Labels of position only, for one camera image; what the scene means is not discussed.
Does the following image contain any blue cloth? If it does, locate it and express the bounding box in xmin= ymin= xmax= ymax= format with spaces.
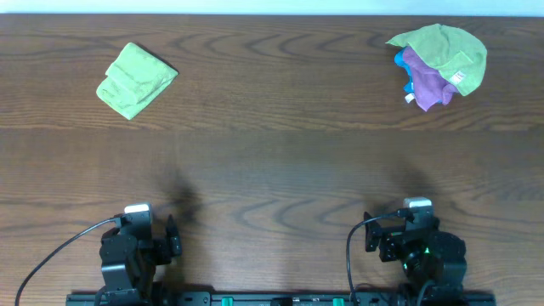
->
xmin=394 ymin=48 xmax=416 ymax=104

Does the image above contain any right black cable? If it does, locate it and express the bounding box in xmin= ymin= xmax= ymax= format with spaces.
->
xmin=345 ymin=208 xmax=411 ymax=305

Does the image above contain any purple cloth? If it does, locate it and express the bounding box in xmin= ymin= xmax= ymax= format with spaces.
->
xmin=402 ymin=47 xmax=458 ymax=111

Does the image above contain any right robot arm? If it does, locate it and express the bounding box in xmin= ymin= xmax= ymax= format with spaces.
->
xmin=364 ymin=208 xmax=467 ymax=305

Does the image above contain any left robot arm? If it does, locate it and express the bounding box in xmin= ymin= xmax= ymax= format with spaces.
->
xmin=93 ymin=212 xmax=182 ymax=306

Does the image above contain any folded green cloth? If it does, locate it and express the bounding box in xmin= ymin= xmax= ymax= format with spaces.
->
xmin=96 ymin=42 xmax=179 ymax=120

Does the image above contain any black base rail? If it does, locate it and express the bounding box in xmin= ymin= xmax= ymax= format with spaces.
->
xmin=65 ymin=291 xmax=497 ymax=306

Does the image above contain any green microfiber cloth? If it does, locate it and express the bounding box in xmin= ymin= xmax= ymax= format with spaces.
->
xmin=387 ymin=24 xmax=488 ymax=96

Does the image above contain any left black cable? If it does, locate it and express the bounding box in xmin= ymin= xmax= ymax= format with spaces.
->
xmin=14 ymin=216 xmax=125 ymax=306

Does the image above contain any black cable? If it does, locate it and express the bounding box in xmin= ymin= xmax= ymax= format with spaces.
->
xmin=14 ymin=216 xmax=125 ymax=306
xmin=345 ymin=208 xmax=411 ymax=305

